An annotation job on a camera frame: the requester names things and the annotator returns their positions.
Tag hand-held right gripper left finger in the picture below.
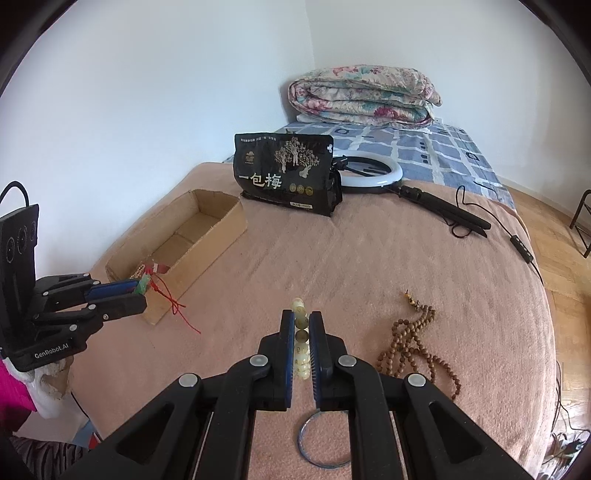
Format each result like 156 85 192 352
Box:
60 310 295 480

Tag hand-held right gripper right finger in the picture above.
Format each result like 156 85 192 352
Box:
308 312 532 480

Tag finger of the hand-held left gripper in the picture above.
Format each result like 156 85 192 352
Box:
38 273 140 309
33 294 149 345

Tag pale bead bracelet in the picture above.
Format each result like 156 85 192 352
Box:
290 298 311 382

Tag green pendant with red cord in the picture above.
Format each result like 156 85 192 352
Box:
131 262 202 336

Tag cardboard box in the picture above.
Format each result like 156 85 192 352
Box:
105 189 249 326

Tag person's left hand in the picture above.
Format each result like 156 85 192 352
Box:
21 362 71 418

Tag blue bangle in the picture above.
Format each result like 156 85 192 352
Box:
298 408 354 470

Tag striped dark cloth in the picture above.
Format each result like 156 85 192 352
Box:
8 434 101 480

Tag black snack bag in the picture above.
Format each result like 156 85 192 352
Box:
233 131 344 218

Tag black folded tripod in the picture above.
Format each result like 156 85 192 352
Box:
397 185 493 239

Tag blue checkered bedsheet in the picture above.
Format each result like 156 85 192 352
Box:
225 117 514 207

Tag folded floral quilt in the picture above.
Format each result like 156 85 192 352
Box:
287 66 443 128

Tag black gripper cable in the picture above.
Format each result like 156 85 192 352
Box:
0 181 30 208

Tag brown wooden bead necklace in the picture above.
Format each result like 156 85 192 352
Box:
376 289 463 401

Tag white ring light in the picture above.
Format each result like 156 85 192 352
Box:
332 154 404 191

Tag black cable with controller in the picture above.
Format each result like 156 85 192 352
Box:
445 185 546 283

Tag black floor cables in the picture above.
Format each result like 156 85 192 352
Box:
551 360 588 464

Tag dark chair frame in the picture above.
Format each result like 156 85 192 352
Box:
569 189 591 259

